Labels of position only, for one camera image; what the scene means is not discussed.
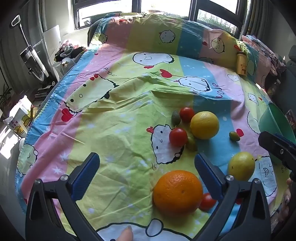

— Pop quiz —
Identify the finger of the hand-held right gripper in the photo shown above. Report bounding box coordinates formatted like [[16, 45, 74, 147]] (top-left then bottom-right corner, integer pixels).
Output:
[[258, 131, 296, 182]]

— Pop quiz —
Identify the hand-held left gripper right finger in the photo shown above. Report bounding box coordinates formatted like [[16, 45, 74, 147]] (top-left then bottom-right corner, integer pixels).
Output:
[[194, 152, 271, 241]]

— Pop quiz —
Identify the dark framed window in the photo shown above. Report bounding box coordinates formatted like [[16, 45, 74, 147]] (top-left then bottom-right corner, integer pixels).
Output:
[[73, 0, 247, 35]]

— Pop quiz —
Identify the large orange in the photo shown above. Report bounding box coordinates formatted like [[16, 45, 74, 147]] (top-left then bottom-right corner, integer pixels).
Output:
[[153, 170, 204, 217]]

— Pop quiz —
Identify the yellow lemon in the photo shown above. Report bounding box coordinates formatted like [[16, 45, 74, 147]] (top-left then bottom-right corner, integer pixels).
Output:
[[190, 111, 220, 140]]

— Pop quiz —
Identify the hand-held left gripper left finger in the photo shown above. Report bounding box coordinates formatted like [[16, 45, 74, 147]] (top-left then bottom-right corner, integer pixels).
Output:
[[25, 152, 102, 241]]

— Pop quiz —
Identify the yellow-green lemon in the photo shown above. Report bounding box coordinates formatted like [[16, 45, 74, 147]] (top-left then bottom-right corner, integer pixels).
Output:
[[228, 152, 256, 181]]

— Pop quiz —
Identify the cartoon print pillow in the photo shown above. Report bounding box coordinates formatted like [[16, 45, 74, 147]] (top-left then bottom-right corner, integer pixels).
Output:
[[88, 13, 257, 78]]

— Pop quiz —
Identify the white air purifier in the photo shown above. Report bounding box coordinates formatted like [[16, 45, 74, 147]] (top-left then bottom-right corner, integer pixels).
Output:
[[43, 25, 64, 77]]

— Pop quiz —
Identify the yellow bear print bottle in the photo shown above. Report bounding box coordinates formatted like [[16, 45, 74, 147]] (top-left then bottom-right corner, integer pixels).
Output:
[[236, 52, 248, 76]]

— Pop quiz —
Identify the upright vacuum cleaner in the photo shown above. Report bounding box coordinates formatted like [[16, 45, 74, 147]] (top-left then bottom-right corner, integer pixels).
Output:
[[11, 15, 50, 81]]

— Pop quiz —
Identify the white carton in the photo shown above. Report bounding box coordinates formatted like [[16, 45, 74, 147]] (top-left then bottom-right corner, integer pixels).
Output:
[[5, 96, 33, 139]]

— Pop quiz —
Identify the dark chair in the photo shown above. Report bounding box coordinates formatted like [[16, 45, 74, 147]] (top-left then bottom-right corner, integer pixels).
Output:
[[264, 45, 296, 121]]

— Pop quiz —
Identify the person's right hand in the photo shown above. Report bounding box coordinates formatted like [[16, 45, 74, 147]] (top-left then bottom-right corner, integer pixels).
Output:
[[277, 178, 296, 223]]

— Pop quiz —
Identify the pile of clothes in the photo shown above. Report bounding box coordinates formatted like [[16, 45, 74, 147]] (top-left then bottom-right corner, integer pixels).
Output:
[[54, 39, 87, 67]]

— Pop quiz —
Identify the cartoon print bedsheet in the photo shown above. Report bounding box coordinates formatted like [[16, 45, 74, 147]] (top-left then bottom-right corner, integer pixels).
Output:
[[15, 13, 281, 241]]

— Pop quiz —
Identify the green plastic bowl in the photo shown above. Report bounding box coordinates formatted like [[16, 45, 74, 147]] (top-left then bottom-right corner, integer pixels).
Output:
[[259, 102, 296, 165]]

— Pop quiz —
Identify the pink floral cloth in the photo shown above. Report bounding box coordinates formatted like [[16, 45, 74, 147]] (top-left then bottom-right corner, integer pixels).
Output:
[[242, 35, 287, 75]]

